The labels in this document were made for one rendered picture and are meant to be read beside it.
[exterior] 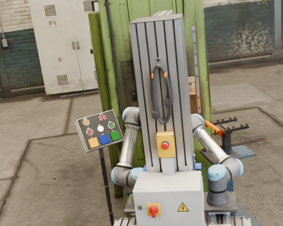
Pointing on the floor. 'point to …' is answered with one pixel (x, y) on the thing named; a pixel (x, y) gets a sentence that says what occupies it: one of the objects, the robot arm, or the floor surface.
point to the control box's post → (106, 185)
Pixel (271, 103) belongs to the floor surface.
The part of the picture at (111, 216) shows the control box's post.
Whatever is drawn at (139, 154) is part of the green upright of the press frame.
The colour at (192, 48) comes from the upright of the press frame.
